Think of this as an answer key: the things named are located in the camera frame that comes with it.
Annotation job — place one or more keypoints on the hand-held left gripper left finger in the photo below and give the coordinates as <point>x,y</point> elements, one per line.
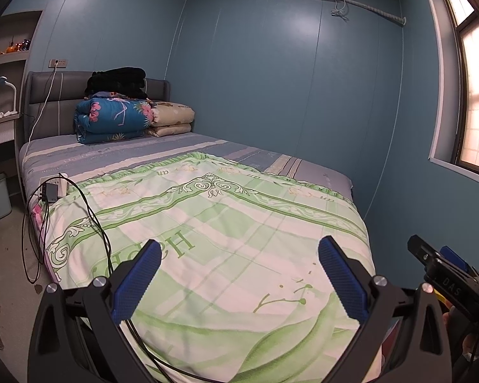
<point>137,283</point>

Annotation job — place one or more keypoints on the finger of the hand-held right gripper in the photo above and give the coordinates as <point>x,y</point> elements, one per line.
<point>451,254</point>
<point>420,251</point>

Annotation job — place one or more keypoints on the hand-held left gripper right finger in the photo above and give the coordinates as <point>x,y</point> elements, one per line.
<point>343,283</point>

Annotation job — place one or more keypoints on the person's right hand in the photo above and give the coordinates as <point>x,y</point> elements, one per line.
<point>470,347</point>

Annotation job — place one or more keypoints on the green patterned blanket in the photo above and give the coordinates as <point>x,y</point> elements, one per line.
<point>231,223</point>

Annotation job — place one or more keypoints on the white power strip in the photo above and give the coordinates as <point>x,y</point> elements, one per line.
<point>62,185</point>

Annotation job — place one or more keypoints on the pink cloth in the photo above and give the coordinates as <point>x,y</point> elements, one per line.
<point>36,212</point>

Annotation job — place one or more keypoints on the black charger adapter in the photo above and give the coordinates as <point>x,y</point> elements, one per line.
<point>50,192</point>

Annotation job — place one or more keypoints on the blue floral folded quilt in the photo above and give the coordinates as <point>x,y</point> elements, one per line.
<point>111,117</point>

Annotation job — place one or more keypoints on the beige pillows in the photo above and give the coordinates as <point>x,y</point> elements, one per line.
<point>171,115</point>

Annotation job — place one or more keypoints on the black clothing pile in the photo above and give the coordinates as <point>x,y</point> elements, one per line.
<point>115,81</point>

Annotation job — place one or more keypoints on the white bedside desk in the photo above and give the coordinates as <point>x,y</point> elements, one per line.
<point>0,131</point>

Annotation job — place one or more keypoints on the grey bed headboard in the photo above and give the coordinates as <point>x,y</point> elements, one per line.
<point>60,91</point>

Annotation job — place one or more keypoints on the white desk lamp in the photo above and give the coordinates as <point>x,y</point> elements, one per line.
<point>2,81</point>

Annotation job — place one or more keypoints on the white wrapped air conditioner pipe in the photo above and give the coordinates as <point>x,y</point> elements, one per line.
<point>375,8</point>

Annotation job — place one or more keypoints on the dark glass ornament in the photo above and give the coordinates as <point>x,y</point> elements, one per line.
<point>24,44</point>

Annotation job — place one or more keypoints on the small orange ornament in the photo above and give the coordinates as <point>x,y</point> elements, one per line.
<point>10,48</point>

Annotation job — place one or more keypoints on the wall socket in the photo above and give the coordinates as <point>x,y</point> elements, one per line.
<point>58,63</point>

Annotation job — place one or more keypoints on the white wall shelf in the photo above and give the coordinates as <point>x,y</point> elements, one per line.
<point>8,58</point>

